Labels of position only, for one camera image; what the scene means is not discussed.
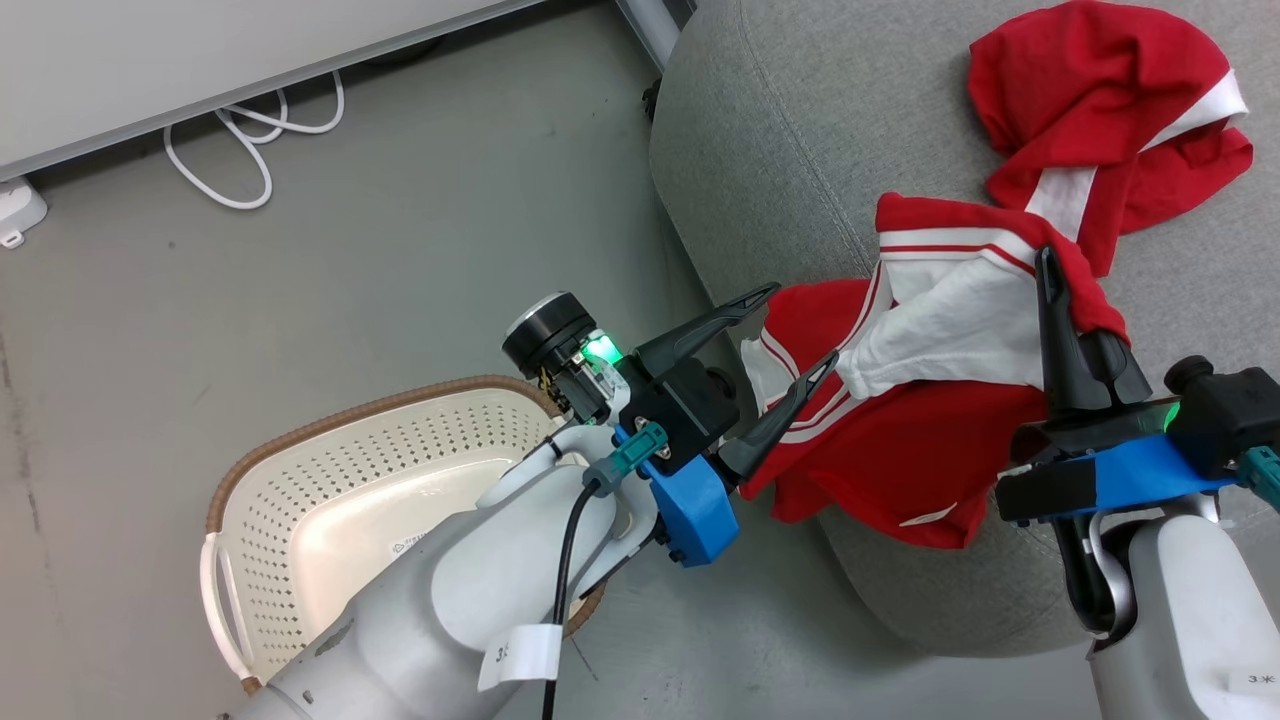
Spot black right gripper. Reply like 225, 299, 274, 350
995, 247, 1181, 523

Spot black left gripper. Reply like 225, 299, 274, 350
585, 283, 840, 479

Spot red and white jersey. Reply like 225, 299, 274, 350
740, 193, 1131, 551

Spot red shorts with white stripe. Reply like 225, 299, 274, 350
967, 0, 1254, 279

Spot white perforated laundry basket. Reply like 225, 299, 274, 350
200, 375, 607, 696

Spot grey fabric sofa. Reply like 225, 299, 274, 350
648, 0, 1280, 656

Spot white cabinet panel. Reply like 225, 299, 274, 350
0, 0, 546, 183

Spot white power adapter box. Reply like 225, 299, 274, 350
0, 177, 49, 249

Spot blue right camera mount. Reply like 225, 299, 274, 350
1000, 435, 1236, 521

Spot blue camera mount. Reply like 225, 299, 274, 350
1000, 435, 1236, 521
615, 425, 742, 569

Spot teal left cable connector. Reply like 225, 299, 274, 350
583, 420, 668, 498

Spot teal cable connector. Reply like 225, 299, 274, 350
1238, 446, 1280, 511
583, 420, 668, 498

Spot blue left camera mount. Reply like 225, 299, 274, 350
615, 425, 742, 569

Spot teal right cable connector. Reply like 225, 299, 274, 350
1238, 446, 1280, 511

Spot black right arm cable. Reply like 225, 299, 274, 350
1055, 515, 1118, 633

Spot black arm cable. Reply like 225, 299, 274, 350
1055, 515, 1118, 633
540, 480, 603, 720

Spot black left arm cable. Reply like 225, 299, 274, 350
540, 480, 603, 720

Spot white cable label tag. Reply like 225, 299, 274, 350
477, 624, 565, 692

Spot grey metal post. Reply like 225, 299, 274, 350
613, 0, 693, 71

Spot white looped cable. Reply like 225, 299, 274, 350
163, 70, 346, 211

